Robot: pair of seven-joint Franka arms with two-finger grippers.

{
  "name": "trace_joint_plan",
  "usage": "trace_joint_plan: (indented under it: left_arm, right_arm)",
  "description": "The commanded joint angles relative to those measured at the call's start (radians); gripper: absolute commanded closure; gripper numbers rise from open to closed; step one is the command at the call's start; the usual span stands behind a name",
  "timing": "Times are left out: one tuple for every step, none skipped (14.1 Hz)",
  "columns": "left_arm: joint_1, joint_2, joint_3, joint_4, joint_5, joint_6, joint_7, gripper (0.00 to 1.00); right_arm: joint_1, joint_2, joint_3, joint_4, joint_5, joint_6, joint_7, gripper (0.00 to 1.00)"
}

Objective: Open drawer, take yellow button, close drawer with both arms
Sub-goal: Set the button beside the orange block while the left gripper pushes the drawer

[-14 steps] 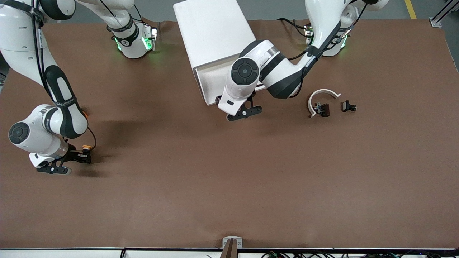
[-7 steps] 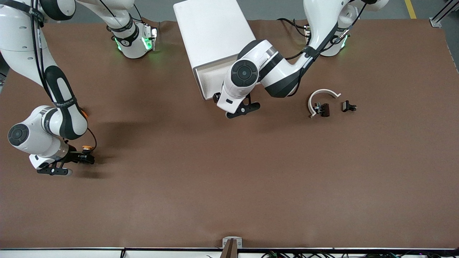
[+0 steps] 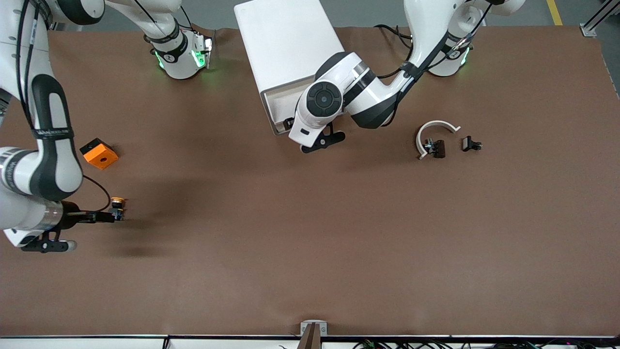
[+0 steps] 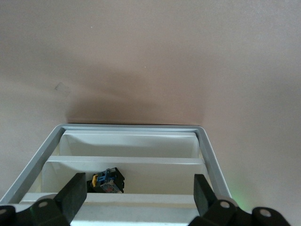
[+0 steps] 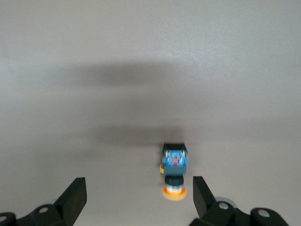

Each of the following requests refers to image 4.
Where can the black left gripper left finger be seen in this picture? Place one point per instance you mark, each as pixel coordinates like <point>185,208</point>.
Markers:
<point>70,200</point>

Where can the black and blue contact block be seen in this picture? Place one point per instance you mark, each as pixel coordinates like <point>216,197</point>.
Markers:
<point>110,183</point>

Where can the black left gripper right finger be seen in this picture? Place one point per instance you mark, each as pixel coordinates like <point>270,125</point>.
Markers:
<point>203,200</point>

